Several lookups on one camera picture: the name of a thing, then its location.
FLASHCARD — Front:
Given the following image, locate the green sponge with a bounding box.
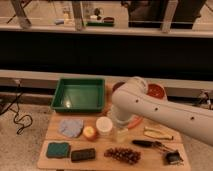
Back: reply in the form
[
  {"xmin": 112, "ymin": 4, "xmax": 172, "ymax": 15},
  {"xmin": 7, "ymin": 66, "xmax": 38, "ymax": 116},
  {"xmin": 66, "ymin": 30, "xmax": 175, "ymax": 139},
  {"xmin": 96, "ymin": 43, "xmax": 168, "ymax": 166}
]
[{"xmin": 46, "ymin": 142, "xmax": 70, "ymax": 158}]

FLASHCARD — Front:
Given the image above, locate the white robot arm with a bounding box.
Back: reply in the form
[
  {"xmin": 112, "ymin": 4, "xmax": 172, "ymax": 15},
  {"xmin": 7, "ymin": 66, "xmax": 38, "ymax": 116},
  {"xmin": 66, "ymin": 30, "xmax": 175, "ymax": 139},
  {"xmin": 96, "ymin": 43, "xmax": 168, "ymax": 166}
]
[{"xmin": 112, "ymin": 77, "xmax": 213, "ymax": 146}]

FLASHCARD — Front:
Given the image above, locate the purple bowl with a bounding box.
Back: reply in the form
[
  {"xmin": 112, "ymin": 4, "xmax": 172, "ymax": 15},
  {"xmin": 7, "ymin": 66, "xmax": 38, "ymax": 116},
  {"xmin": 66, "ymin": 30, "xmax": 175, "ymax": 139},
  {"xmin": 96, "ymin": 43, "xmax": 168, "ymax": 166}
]
[{"xmin": 112, "ymin": 82, "xmax": 125, "ymax": 92}]

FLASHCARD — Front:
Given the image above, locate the red bowl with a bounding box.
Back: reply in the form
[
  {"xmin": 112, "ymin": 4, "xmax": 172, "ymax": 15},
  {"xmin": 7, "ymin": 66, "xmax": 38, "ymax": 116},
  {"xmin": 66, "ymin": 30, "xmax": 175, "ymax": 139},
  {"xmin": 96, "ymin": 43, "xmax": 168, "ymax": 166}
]
[{"xmin": 147, "ymin": 84, "xmax": 165, "ymax": 99}]

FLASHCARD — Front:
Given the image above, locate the orange carrot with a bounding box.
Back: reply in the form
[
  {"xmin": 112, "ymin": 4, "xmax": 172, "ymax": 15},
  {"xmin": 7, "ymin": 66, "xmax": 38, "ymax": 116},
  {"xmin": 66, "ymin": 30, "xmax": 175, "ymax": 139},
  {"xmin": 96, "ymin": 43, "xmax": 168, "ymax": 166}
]
[{"xmin": 127, "ymin": 116, "xmax": 143, "ymax": 129}]

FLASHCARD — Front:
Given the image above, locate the white round container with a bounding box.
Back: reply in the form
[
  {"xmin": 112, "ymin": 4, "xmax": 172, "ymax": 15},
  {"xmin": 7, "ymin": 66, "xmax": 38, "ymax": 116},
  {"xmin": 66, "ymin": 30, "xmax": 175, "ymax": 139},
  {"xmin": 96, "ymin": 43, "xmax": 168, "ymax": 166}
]
[{"xmin": 96, "ymin": 117, "xmax": 113, "ymax": 135}]

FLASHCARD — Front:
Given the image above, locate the bunch of grapes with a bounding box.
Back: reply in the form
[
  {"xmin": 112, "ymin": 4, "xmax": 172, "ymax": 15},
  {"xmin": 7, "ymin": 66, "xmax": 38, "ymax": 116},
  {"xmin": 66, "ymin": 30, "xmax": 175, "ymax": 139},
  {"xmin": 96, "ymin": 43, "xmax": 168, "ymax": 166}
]
[{"xmin": 104, "ymin": 148, "xmax": 141, "ymax": 165}]

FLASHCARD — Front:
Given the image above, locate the red yellow apple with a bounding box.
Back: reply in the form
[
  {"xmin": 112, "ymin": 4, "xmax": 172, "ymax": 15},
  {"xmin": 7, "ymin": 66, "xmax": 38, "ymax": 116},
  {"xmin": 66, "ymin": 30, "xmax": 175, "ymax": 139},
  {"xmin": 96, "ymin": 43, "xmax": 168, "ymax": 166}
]
[{"xmin": 83, "ymin": 126, "xmax": 97, "ymax": 141}]

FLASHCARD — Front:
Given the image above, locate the wooden board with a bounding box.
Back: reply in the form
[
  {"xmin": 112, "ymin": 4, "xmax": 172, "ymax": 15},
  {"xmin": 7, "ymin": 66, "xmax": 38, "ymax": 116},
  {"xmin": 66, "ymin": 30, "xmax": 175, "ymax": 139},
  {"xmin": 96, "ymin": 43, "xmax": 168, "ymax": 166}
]
[{"xmin": 36, "ymin": 80, "xmax": 192, "ymax": 171}]

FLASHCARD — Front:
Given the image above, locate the black eraser block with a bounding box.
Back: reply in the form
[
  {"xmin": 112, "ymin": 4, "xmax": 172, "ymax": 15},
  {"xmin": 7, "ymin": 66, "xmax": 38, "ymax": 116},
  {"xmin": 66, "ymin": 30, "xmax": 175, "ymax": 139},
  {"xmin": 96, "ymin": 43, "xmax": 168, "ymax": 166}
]
[{"xmin": 71, "ymin": 148, "xmax": 96, "ymax": 162}]

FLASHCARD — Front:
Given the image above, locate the blue cloth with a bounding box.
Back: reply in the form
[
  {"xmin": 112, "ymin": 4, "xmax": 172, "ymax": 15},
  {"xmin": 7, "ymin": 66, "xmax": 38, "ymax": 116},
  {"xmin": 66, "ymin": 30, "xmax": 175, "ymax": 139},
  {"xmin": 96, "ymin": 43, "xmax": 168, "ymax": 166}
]
[{"xmin": 58, "ymin": 119, "xmax": 84, "ymax": 138}]

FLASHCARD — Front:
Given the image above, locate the green plastic tray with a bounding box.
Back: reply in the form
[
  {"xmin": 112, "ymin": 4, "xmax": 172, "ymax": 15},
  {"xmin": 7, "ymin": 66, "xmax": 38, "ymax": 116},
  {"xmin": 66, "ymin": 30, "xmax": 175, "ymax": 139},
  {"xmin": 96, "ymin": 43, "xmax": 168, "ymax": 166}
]
[{"xmin": 51, "ymin": 78, "xmax": 105, "ymax": 113}]

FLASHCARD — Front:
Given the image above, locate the black handled tool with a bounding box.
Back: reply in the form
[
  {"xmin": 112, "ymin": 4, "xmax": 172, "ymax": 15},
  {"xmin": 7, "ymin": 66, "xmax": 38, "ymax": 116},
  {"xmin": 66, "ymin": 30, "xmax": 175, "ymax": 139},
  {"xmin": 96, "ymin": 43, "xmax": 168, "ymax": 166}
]
[{"xmin": 132, "ymin": 140, "xmax": 174, "ymax": 151}]

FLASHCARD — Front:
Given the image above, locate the black cable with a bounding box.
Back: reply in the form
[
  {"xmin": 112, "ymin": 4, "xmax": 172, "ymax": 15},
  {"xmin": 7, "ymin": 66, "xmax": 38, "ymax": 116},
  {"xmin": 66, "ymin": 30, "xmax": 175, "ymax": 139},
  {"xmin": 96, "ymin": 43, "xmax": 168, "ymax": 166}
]
[{"xmin": 0, "ymin": 79, "xmax": 34, "ymax": 136}]

